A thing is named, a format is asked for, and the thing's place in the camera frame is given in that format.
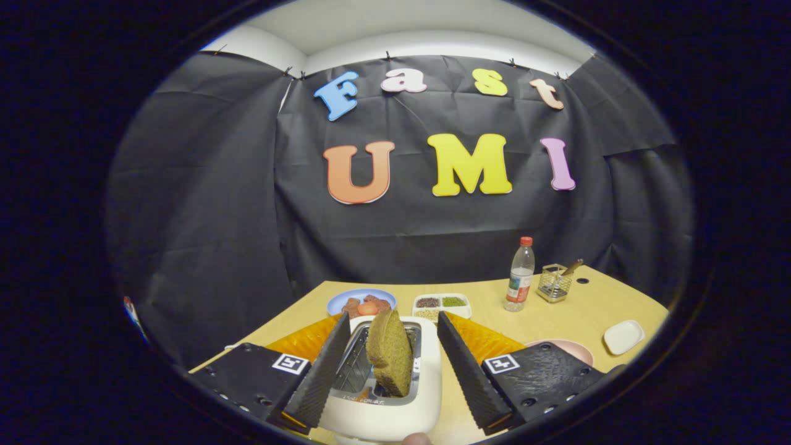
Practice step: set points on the blue plate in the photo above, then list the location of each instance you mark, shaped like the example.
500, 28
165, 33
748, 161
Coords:
340, 300

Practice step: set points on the brown toasted bread slice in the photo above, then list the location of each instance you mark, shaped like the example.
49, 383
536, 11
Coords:
390, 353

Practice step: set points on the white toaster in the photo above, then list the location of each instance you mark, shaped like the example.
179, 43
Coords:
389, 414

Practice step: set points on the red meat and tomato pieces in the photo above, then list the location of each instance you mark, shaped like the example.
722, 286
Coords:
368, 306

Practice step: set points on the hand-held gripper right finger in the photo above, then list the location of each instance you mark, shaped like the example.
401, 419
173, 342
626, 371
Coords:
473, 380

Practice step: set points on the black backdrop cloth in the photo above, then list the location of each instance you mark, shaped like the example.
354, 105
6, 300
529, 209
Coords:
216, 216

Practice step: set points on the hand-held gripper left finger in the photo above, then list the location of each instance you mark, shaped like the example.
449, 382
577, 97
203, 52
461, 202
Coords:
318, 377

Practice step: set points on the pink plate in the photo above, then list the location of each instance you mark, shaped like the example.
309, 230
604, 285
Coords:
571, 350

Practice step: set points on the white rectangular plate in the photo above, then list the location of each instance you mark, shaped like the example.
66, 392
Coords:
624, 337

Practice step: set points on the clear water bottle red cap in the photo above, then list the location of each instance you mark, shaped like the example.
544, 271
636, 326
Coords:
520, 276

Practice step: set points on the white divided dish with beans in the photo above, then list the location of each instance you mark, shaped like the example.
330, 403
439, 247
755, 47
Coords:
441, 305

